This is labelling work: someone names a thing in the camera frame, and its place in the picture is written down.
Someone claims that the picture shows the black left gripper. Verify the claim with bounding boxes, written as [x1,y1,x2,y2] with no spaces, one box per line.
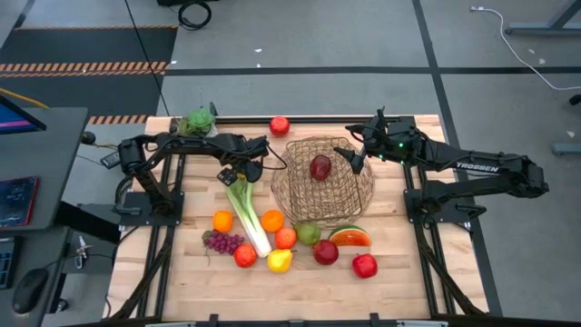
[216,134,271,187]

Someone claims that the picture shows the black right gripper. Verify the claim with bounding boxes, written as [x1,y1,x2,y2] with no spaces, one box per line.
[332,117,422,176]

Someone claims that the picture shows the dark maroon plum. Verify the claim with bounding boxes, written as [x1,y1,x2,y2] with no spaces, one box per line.
[309,154,332,182]

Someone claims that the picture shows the orange fruit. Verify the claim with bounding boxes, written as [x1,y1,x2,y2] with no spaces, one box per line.
[261,208,285,233]
[212,209,234,233]

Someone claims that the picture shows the red orange tomato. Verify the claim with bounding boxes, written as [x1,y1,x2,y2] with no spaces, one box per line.
[232,243,259,269]

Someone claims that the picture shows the green plant in white pot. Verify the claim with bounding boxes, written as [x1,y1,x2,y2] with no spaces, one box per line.
[178,107,218,138]

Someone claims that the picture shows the watermelon slice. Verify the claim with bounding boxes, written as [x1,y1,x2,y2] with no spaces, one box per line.
[327,224,372,247]

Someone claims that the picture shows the orange red peach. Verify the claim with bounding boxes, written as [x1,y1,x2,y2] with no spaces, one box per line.
[274,226,299,250]

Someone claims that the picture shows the purple grape bunch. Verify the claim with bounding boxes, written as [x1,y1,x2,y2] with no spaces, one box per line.
[202,229,246,267]

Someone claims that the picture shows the green pear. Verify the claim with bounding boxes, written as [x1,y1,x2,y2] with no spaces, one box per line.
[295,222,322,246]

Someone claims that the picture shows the dark red apple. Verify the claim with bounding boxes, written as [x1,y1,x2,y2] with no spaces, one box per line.
[311,239,340,266]

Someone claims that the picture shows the yellow lemon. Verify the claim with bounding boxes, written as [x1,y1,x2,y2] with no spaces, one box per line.
[267,248,294,274]

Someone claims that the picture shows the black power adapter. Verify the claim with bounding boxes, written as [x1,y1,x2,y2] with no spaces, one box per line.
[100,152,122,170]

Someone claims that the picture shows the black box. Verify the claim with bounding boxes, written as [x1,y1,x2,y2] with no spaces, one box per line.
[56,202,122,244]

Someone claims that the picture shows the black hazard-striped floor mat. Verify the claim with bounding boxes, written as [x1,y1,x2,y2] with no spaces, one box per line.
[0,25,179,126]

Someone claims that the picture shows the silver carabiner clip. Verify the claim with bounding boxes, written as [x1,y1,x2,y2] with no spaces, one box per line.
[74,235,94,270]

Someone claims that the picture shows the black desk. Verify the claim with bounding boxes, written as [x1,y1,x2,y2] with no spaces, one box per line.
[0,106,90,327]

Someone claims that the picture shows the grey desk foot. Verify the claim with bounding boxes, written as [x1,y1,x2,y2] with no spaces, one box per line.
[552,143,581,158]

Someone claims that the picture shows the grey desk leg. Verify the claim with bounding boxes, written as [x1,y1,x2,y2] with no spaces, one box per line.
[504,0,581,37]

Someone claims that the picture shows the dark tablet with red edge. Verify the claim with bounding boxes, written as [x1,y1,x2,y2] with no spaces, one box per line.
[0,175,41,228]

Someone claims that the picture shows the computer monitor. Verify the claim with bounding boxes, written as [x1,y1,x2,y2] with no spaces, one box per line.
[0,93,47,136]

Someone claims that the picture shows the black computer mouse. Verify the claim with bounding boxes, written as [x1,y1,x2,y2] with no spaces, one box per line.
[12,267,50,315]

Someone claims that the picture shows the black keyboard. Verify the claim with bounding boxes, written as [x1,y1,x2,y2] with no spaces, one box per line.
[0,238,19,291]

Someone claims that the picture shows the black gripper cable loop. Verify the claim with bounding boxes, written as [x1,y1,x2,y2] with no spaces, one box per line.
[262,144,289,172]

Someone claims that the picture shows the black aluminium table frame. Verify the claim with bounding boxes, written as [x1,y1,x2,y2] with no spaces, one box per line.
[108,104,489,327]

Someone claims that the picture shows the gold wire basket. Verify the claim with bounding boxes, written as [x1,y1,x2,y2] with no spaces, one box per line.
[283,135,368,219]

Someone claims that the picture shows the wire mesh basket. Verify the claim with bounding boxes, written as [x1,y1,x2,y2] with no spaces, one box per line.
[271,143,377,230]

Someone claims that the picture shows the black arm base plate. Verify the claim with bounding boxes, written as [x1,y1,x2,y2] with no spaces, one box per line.
[118,190,185,227]
[403,188,478,224]

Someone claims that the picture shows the coiled black cable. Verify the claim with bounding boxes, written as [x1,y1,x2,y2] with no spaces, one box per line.
[177,0,213,32]

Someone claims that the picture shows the long thin black cable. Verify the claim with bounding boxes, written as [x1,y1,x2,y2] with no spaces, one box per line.
[123,0,171,117]

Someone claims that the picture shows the white cable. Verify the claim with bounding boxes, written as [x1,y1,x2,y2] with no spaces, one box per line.
[470,5,581,92]

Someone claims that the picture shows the yellow cable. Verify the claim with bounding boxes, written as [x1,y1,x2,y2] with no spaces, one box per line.
[0,87,49,109]

